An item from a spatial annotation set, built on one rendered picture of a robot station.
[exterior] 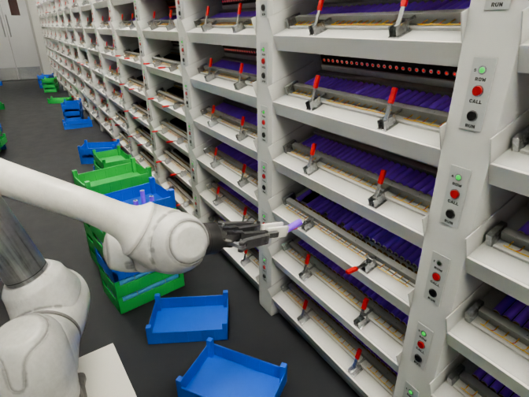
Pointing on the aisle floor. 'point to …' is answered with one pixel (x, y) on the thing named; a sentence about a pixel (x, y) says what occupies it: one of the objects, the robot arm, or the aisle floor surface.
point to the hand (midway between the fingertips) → (274, 230)
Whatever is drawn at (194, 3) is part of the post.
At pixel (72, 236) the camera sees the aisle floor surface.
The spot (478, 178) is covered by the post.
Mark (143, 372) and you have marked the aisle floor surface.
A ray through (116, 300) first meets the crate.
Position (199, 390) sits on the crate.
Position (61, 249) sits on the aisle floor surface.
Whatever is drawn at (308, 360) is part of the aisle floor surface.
